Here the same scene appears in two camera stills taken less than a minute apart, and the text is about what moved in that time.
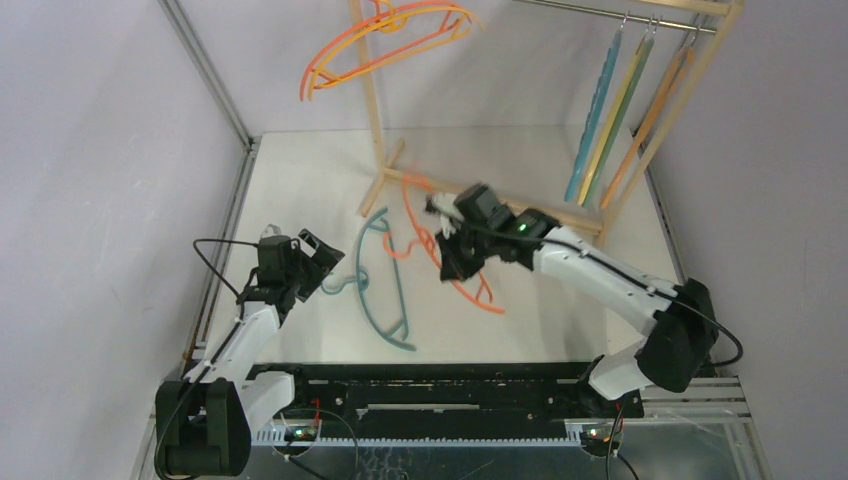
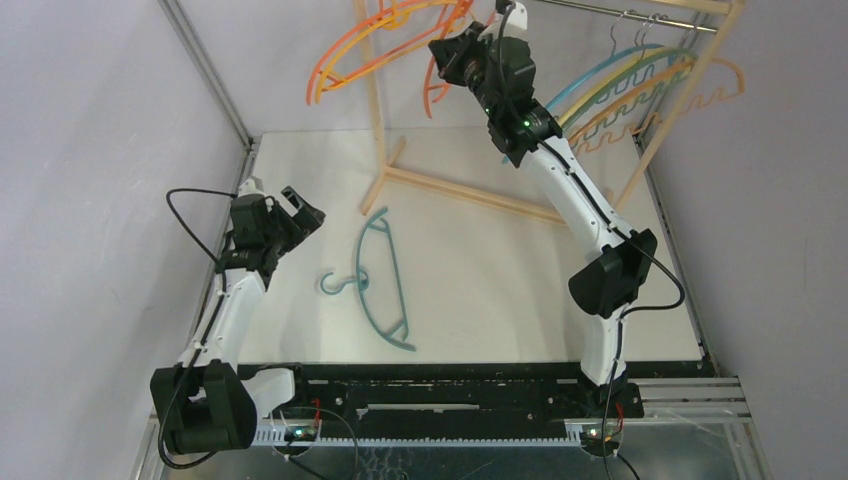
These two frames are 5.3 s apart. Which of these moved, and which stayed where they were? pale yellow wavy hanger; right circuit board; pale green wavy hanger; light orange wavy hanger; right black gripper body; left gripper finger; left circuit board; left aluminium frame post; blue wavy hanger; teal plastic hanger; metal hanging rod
Moved: right black gripper body; left gripper finger; pale green wavy hanger; pale yellow wavy hanger; light orange wavy hanger; blue wavy hanger
Stayed: left aluminium frame post; right circuit board; metal hanging rod; teal plastic hanger; left circuit board
